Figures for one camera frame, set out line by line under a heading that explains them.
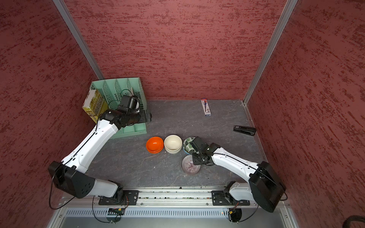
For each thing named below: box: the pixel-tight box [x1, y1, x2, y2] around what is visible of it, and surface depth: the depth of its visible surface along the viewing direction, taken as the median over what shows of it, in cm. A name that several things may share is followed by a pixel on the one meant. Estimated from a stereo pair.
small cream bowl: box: [163, 134, 183, 151], surface depth 91 cm
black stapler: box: [233, 125, 257, 136], surface depth 102 cm
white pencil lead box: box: [200, 97, 212, 116], surface depth 116 cm
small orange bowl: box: [145, 135, 164, 154], surface depth 91 cm
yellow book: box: [82, 89, 109, 124], surface depth 89 cm
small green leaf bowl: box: [182, 136, 197, 155], surface depth 92 cm
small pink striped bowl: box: [181, 154, 202, 176], surface depth 83 cm
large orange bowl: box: [145, 144, 164, 154], surface depth 90 cm
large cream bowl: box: [163, 142, 183, 154], surface depth 91 cm
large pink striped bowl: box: [182, 167, 202, 176], surface depth 82 cm
